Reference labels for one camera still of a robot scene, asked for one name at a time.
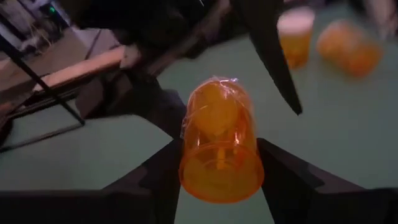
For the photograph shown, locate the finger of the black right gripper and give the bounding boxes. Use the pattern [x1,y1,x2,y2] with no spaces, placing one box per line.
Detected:
[234,0,303,116]
[124,70,188,140]

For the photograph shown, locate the black computer case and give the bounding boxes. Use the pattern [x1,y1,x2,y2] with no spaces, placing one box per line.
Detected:
[40,0,65,19]

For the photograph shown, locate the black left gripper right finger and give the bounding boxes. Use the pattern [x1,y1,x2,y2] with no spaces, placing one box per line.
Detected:
[257,138,398,224]

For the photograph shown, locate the wooden shelf black metal legs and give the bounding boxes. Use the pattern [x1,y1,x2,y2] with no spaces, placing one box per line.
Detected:
[0,34,86,153]

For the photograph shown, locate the orange bottle with white cap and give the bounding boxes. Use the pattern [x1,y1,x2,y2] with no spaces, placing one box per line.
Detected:
[276,6,317,70]

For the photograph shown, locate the green table mat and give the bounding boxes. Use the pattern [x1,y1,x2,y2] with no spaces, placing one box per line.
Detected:
[0,2,398,224]

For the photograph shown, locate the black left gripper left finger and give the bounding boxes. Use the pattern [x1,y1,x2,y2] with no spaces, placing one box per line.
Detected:
[103,138,184,224]

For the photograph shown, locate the orange translucent medicine bottle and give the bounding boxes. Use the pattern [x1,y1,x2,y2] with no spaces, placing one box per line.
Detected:
[316,19,383,78]
[178,76,266,205]

